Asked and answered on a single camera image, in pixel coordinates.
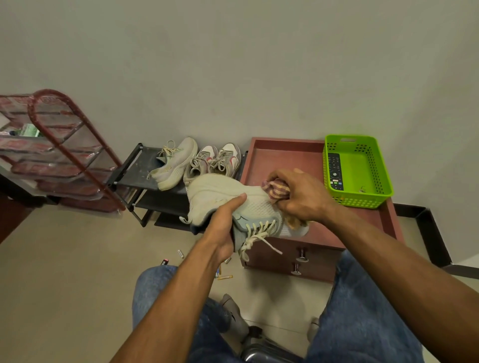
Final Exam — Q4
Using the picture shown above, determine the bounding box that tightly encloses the person's right hand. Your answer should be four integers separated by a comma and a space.
266, 167, 337, 225

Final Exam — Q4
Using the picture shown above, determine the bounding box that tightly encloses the person's left hand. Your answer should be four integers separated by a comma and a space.
202, 192, 248, 264

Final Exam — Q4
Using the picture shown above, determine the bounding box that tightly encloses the striped yellow cleaning cloth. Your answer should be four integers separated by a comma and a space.
261, 179, 309, 231

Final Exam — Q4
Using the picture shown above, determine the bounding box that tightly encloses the black remote control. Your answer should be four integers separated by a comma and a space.
327, 152, 344, 191

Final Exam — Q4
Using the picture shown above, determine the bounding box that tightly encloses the grey-blue sneaker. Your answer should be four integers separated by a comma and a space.
147, 137, 198, 192
179, 173, 310, 262

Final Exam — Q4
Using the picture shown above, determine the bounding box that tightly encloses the red-brown drawer cabinet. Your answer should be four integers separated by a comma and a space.
239, 137, 405, 283

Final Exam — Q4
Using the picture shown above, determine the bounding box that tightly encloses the white pink sneaker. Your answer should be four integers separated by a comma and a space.
209, 142, 242, 180
183, 145, 219, 186

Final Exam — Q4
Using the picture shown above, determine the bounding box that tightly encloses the person's left forearm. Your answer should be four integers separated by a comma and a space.
110, 243, 225, 363

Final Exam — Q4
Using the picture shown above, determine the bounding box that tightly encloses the person's right forearm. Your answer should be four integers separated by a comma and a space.
321, 203, 479, 363

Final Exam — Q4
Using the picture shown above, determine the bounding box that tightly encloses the person's grey slipper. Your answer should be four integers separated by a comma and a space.
306, 318, 320, 343
220, 293, 249, 339

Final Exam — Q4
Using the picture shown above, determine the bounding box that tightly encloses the person's right leg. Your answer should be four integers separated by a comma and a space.
305, 249, 426, 363

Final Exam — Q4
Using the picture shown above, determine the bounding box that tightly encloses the green plastic basket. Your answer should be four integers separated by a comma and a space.
322, 134, 394, 209

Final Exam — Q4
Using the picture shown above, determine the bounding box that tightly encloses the black shoe rack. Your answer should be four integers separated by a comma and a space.
108, 143, 248, 231

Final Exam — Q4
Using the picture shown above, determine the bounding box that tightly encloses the black stool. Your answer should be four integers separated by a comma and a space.
239, 326, 304, 363

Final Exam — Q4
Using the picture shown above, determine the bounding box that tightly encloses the black baseboard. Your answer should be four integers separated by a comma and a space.
395, 203, 479, 280

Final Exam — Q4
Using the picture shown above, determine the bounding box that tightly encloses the red metal rack plastic-wrapped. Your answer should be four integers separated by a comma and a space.
0, 89, 126, 214

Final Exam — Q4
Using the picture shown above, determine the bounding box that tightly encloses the green white packet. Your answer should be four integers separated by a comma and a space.
9, 123, 41, 138

